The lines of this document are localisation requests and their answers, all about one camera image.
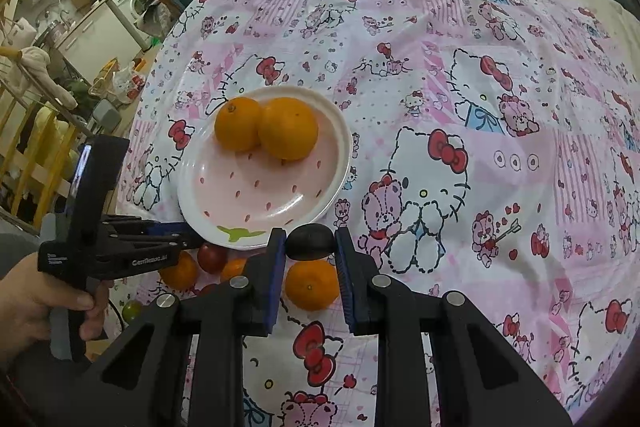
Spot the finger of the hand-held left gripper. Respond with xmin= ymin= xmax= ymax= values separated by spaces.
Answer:
xmin=150 ymin=233 xmax=205 ymax=254
xmin=102 ymin=214 xmax=198 ymax=240

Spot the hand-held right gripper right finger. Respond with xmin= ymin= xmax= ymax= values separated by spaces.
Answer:
xmin=335 ymin=227 xmax=573 ymax=427

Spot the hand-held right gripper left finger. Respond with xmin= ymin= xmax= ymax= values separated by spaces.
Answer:
xmin=75 ymin=228 xmax=287 ymax=427

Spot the red tomato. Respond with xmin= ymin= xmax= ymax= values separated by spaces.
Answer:
xmin=196 ymin=243 xmax=228 ymax=274

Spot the small mandarin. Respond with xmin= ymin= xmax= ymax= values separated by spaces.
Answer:
xmin=159 ymin=251 xmax=200 ymax=290
xmin=219 ymin=258 xmax=249 ymax=284
xmin=285 ymin=259 xmax=341 ymax=312

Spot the dark grape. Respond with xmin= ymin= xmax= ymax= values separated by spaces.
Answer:
xmin=286 ymin=224 xmax=337 ymax=262

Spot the white pink strawberry plate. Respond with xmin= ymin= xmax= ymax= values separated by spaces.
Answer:
xmin=176 ymin=87 xmax=353 ymax=250

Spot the green tomato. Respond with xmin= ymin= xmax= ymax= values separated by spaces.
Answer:
xmin=122 ymin=300 xmax=146 ymax=323

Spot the person's left hand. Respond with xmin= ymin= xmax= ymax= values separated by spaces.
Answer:
xmin=0 ymin=252 xmax=109 ymax=378

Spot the yellow wooden rack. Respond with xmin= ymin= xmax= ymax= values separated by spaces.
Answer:
xmin=0 ymin=47 xmax=96 ymax=228

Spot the white plastic bag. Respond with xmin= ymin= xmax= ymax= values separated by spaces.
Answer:
xmin=111 ymin=62 xmax=147 ymax=105

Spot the large orange with stem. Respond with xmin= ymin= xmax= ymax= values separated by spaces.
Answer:
xmin=215 ymin=97 xmax=263 ymax=152

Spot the large smooth orange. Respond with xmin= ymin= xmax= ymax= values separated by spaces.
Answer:
xmin=258 ymin=97 xmax=320 ymax=161

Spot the pink cartoon printed blanket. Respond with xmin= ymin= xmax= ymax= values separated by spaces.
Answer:
xmin=112 ymin=0 xmax=640 ymax=427

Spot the white washing machine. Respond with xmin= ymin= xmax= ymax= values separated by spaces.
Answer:
xmin=107 ymin=0 xmax=166 ymax=50

